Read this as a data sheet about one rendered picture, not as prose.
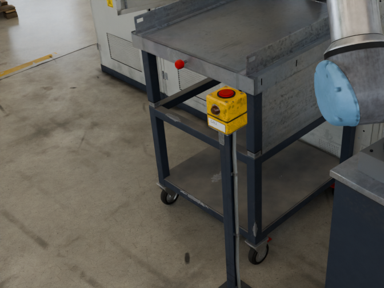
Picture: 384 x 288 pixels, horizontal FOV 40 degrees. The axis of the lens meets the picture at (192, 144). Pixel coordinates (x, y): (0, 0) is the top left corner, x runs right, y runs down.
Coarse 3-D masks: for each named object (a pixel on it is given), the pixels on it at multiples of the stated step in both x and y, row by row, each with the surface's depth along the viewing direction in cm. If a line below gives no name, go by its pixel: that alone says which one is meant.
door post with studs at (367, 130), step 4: (380, 0) 191; (380, 4) 192; (380, 8) 192; (380, 12) 193; (380, 16) 194; (364, 128) 221; (368, 128) 220; (364, 132) 222; (368, 132) 220; (364, 136) 223; (368, 136) 221; (364, 140) 224; (368, 140) 222; (364, 144) 225; (368, 144) 223; (364, 148) 226
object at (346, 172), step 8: (352, 160) 137; (336, 168) 134; (344, 168) 134; (352, 168) 134; (336, 176) 133; (344, 176) 131; (352, 176) 131; (360, 176) 131; (368, 176) 131; (352, 184) 129; (360, 184) 128; (368, 184) 128; (376, 184) 128; (360, 192) 128; (368, 192) 126; (376, 192) 125; (376, 200) 125
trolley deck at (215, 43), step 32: (256, 0) 218; (288, 0) 215; (160, 32) 196; (192, 32) 194; (224, 32) 191; (256, 32) 189; (288, 32) 187; (192, 64) 178; (224, 64) 169; (288, 64) 167
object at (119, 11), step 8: (120, 0) 217; (128, 0) 218; (136, 0) 220; (144, 0) 221; (152, 0) 222; (160, 0) 224; (168, 0) 223; (176, 0) 224; (120, 8) 215; (128, 8) 220; (136, 8) 218; (144, 8) 220
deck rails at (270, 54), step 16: (192, 0) 208; (208, 0) 214; (224, 0) 220; (144, 16) 195; (160, 16) 200; (176, 16) 205; (192, 16) 207; (144, 32) 196; (304, 32) 172; (320, 32) 178; (272, 48) 164; (288, 48) 169; (256, 64) 161; (272, 64) 166
